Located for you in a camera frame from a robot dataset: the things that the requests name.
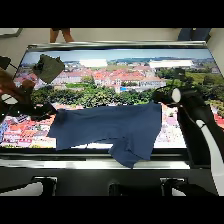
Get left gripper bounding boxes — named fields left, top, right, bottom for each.
left=30, top=102, right=58, bottom=122

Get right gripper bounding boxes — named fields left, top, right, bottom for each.
left=151, top=86, right=174, bottom=106

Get blue T-shirt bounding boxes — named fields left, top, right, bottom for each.
left=46, top=101, right=164, bottom=170

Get brown garment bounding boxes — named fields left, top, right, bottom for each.
left=0, top=67, right=36, bottom=105

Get dark olive garment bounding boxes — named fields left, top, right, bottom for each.
left=31, top=53, right=66, bottom=85

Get person's legs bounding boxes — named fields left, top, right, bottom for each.
left=49, top=27, right=75, bottom=44

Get silver frame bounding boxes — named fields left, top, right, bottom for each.
left=0, top=40, right=224, bottom=197

